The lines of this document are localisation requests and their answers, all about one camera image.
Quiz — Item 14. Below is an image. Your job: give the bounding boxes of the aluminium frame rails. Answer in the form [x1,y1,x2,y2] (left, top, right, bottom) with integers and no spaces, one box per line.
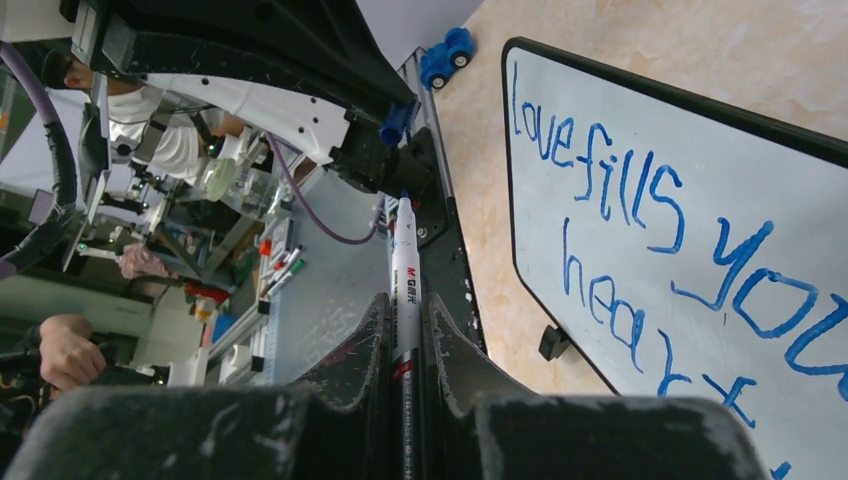
[397,46,455,199]

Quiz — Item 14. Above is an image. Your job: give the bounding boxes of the black framed whiteboard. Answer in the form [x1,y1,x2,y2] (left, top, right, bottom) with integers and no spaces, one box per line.
[501,37,847,479]

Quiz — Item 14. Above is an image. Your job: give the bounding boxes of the blue toy car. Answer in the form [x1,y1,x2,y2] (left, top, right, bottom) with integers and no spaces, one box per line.
[419,27,475,91]

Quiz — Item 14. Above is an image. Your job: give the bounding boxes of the operator in white shirt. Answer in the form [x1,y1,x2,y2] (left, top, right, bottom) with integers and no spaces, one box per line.
[41,51,248,185]

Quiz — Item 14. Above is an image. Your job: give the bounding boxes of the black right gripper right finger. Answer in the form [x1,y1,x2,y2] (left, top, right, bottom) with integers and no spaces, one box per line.
[426,294,767,479]

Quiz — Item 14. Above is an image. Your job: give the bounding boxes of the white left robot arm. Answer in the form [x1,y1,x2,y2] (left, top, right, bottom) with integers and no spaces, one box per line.
[60,1,418,191]

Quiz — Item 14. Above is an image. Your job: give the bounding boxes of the white blue whiteboard marker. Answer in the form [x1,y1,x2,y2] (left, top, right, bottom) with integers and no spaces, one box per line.
[391,192,425,479]

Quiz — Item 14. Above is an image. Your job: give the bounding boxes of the blue marker cap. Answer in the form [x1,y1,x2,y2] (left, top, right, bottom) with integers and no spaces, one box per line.
[379,100,420,146]

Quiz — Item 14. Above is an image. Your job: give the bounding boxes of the operator bare hand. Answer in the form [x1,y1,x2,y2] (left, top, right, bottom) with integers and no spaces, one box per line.
[38,314,107,393]

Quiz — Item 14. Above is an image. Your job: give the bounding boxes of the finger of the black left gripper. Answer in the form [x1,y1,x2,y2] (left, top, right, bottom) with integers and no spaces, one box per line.
[59,0,417,125]

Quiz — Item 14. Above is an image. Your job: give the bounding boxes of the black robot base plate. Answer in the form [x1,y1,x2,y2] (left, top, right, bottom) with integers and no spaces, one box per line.
[394,127,488,352]

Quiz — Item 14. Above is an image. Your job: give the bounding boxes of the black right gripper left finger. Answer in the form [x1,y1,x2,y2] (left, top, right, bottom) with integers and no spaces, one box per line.
[5,294,390,479]

